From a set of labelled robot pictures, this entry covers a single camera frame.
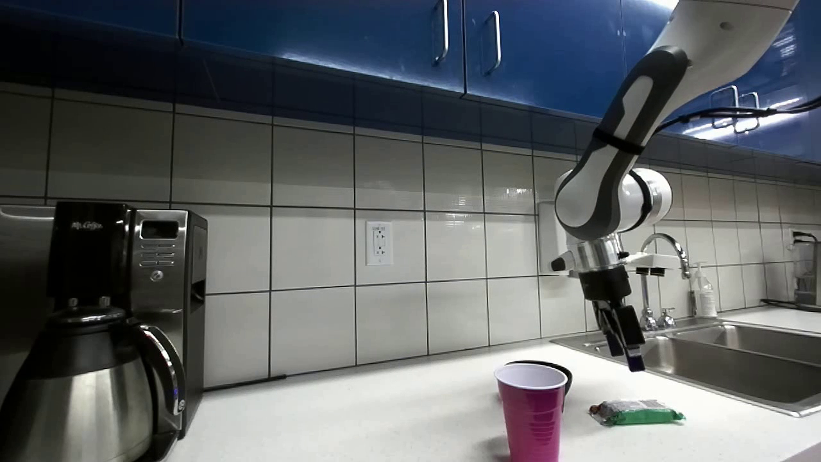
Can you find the stainless steel coffee maker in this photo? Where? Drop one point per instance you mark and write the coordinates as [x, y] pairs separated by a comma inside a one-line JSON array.
[[168, 285]]

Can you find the steel coffee carafe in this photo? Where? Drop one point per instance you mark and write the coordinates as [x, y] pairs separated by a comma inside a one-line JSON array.
[[103, 392]]

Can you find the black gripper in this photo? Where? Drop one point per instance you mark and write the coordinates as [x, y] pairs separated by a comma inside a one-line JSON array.
[[606, 291]]

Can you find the pink plastic cup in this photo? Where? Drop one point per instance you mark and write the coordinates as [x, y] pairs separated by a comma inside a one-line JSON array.
[[532, 407]]

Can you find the appliance at far right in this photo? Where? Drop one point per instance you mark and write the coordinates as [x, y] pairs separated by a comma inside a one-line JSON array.
[[806, 270]]

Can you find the green candy bar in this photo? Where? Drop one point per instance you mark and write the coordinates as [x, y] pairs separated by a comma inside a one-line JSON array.
[[635, 412]]

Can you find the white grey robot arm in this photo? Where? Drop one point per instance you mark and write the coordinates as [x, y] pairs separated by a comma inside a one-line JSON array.
[[701, 48]]

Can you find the white wall outlet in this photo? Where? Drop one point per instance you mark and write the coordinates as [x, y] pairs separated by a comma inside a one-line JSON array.
[[377, 242]]

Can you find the blue upper cabinets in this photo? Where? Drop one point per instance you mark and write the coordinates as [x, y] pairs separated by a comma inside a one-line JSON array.
[[262, 56]]

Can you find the clear soap dispenser bottle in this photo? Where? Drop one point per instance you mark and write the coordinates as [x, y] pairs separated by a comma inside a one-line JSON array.
[[704, 300]]

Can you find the stainless steel sink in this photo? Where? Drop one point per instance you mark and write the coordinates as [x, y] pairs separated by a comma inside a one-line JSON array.
[[769, 368]]

